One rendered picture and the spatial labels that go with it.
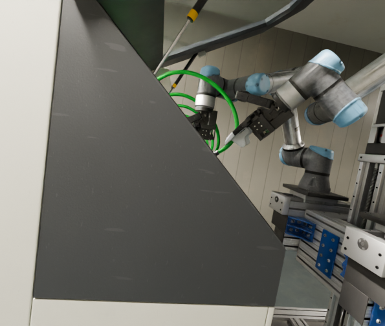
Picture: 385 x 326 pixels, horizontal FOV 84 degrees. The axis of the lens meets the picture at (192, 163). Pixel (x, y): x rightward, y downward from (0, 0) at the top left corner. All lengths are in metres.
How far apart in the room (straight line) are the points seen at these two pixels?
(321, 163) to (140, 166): 0.97
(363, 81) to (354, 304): 0.68
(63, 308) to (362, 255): 0.81
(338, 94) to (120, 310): 0.74
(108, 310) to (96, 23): 0.62
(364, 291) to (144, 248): 0.67
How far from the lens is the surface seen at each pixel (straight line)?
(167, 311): 0.63
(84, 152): 0.51
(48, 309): 0.66
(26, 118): 0.55
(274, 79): 0.90
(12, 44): 0.58
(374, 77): 0.85
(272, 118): 0.68
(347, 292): 0.96
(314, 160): 1.26
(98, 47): 0.53
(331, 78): 0.66
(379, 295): 0.88
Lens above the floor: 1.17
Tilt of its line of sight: 5 degrees down
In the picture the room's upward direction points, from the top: 9 degrees clockwise
